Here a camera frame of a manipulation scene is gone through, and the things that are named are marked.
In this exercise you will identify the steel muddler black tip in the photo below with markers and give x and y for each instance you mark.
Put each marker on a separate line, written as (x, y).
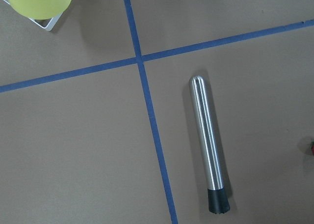
(217, 196)

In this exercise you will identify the yellow cup on rack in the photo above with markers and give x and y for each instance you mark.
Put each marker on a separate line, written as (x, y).
(36, 0)

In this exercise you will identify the red strawberry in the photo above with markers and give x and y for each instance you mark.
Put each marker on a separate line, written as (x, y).
(312, 147)

